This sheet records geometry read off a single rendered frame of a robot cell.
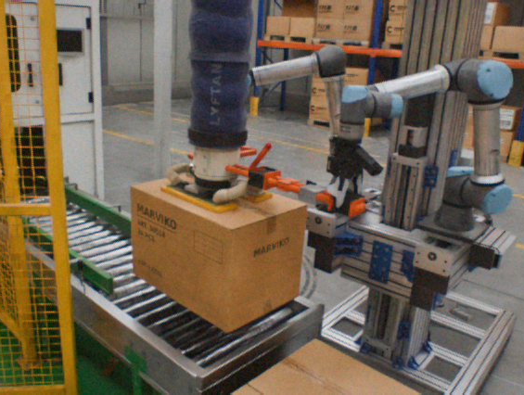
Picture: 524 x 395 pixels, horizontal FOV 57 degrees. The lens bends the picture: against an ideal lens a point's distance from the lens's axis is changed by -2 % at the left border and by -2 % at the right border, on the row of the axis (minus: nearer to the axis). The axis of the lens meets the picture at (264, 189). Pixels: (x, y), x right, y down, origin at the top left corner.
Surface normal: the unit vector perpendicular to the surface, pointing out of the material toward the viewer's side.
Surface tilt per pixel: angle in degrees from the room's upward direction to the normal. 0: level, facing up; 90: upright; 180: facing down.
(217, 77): 109
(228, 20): 73
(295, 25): 90
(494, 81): 83
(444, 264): 90
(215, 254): 90
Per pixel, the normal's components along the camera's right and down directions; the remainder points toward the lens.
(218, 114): 0.18, 0.03
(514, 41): -0.55, 0.27
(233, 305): 0.73, 0.25
